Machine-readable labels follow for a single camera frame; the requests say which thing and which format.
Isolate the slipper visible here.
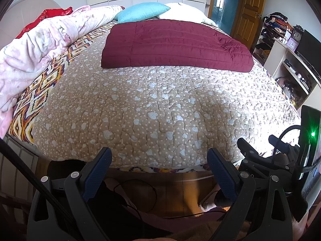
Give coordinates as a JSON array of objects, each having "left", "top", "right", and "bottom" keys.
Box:
[{"left": 199, "top": 188, "right": 227, "bottom": 212}]

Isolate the black braided cable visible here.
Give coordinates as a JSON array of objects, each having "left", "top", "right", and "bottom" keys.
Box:
[{"left": 0, "top": 139, "right": 74, "bottom": 241}]

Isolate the pile of clothes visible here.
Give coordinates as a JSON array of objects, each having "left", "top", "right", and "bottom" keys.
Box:
[{"left": 263, "top": 12, "right": 294, "bottom": 31}]

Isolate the wooden door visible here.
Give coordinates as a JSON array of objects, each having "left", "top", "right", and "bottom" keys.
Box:
[{"left": 230, "top": 0, "right": 269, "bottom": 50}]

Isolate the white arched headboard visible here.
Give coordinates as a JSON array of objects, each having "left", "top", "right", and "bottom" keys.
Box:
[{"left": 0, "top": 0, "right": 63, "bottom": 52}]

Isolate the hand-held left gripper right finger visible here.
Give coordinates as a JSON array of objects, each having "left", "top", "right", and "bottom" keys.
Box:
[{"left": 207, "top": 148, "right": 294, "bottom": 241}]

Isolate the white pillow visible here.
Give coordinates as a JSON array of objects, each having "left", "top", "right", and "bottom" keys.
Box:
[{"left": 158, "top": 2, "right": 219, "bottom": 27}]

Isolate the purple clock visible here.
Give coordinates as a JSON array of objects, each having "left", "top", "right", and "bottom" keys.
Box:
[{"left": 286, "top": 38, "right": 299, "bottom": 52}]

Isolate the white shelf unit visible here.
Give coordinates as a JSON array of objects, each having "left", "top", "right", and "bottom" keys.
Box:
[{"left": 252, "top": 12, "right": 321, "bottom": 111}]

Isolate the black ornate clock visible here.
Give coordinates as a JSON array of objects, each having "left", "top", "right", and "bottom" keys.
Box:
[{"left": 292, "top": 25, "right": 305, "bottom": 42}]

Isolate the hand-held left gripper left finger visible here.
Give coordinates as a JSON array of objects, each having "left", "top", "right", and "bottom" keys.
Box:
[{"left": 26, "top": 147, "right": 113, "bottom": 241}]

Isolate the person's right forearm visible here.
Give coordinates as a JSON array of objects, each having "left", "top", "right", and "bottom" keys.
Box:
[{"left": 293, "top": 201, "right": 321, "bottom": 241}]

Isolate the white slatted panel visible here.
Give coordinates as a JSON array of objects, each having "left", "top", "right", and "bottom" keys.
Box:
[{"left": 0, "top": 134, "right": 39, "bottom": 197}]

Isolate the red cloth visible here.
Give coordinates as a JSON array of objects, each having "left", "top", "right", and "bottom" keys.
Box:
[{"left": 15, "top": 7, "right": 74, "bottom": 39}]

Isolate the orange diamond patterned blanket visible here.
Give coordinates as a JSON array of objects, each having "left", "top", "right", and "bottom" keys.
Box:
[{"left": 7, "top": 17, "right": 121, "bottom": 143}]

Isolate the black television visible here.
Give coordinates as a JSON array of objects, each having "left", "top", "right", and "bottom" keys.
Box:
[{"left": 295, "top": 29, "right": 321, "bottom": 81}]

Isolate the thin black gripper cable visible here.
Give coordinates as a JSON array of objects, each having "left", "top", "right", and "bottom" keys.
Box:
[{"left": 272, "top": 125, "right": 302, "bottom": 157}]

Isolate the pink white floral comforter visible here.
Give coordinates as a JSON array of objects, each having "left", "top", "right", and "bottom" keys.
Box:
[{"left": 0, "top": 5, "right": 124, "bottom": 139}]

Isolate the teal pillow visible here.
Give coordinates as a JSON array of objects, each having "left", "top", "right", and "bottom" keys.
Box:
[{"left": 114, "top": 2, "right": 171, "bottom": 23}]

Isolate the teal glass door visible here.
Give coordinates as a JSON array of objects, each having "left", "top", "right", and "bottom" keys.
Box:
[{"left": 208, "top": 0, "right": 242, "bottom": 29}]

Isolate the maroon quilted jacket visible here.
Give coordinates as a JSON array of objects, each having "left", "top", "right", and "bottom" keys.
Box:
[{"left": 101, "top": 19, "right": 254, "bottom": 73}]

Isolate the beige quilted bedspread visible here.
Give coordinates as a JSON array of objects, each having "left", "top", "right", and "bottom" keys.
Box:
[{"left": 31, "top": 26, "right": 301, "bottom": 169}]

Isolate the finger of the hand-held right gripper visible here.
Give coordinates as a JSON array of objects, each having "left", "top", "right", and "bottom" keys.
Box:
[
  {"left": 237, "top": 138, "right": 264, "bottom": 159},
  {"left": 238, "top": 159, "right": 271, "bottom": 174}
]

